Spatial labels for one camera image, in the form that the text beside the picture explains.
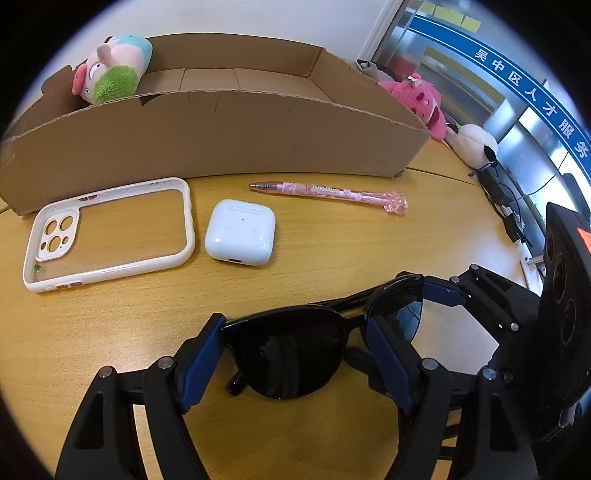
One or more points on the pink green blue plush toy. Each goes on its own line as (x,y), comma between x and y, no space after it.
(117,60)

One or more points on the white plush toy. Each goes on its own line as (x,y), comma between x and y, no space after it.
(473,143)

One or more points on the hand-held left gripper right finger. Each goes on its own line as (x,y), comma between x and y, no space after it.
(390,364)

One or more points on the yellow sticky note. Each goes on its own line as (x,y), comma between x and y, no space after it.
(427,7)
(470,23)
(450,14)

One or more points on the white earbuds case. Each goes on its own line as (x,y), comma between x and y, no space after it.
(240,233)

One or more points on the cream clear phone case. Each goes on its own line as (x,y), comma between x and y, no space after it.
(55,230)

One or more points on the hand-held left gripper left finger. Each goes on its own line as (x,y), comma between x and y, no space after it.
(203,364)

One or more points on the pink bear-topped pen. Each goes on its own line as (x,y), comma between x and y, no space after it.
(323,190)

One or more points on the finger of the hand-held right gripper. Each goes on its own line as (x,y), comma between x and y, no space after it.
(438,295)

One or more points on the blue wall banner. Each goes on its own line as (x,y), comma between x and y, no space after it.
(521,87)

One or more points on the black sunglasses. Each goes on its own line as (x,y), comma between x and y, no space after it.
(286,350)

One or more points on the pink bear plush toy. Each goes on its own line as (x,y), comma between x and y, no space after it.
(422,99)

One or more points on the brown cardboard box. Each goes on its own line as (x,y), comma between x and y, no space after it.
(221,134)

